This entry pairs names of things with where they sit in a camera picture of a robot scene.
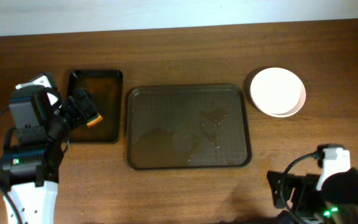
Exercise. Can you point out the pinkish plate with sauce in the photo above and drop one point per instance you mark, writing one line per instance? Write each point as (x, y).
(277, 92)

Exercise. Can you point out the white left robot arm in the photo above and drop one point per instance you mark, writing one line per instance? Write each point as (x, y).
(34, 148)

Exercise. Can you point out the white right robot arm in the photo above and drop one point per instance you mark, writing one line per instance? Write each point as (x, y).
(339, 195)

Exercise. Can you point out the small dark tray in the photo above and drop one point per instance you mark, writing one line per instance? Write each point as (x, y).
(105, 87)

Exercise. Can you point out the green orange sponge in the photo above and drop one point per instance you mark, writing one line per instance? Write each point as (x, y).
(94, 120)

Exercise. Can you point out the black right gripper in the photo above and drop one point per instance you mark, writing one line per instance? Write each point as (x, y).
(278, 188)

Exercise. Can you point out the large brown tray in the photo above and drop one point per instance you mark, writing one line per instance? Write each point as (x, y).
(187, 127)

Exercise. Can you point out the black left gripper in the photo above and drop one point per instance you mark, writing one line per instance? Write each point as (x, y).
(74, 109)

